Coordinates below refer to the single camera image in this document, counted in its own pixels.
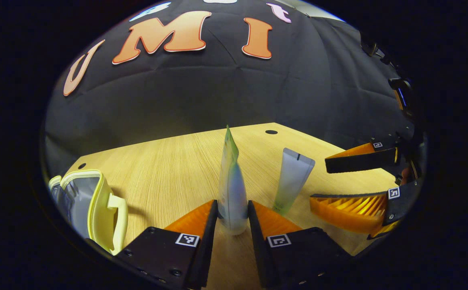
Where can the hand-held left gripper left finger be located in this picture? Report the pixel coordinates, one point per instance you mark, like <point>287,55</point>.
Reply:
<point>208,241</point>

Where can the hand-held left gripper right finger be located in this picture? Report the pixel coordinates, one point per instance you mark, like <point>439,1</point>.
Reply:
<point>258,245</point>

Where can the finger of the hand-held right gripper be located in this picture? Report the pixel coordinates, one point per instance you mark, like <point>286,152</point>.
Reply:
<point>346,213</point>
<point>359,163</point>

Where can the white tube with green crimp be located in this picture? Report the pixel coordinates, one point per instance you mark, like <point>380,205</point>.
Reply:
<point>232,193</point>

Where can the frosted tube with green cap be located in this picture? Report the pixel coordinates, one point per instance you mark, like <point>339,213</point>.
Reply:
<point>292,177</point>

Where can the yellow suitcase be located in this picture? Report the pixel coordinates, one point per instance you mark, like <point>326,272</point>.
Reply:
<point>97,209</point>

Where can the black backdrop cloth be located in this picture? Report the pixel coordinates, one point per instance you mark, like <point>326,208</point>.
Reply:
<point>218,88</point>

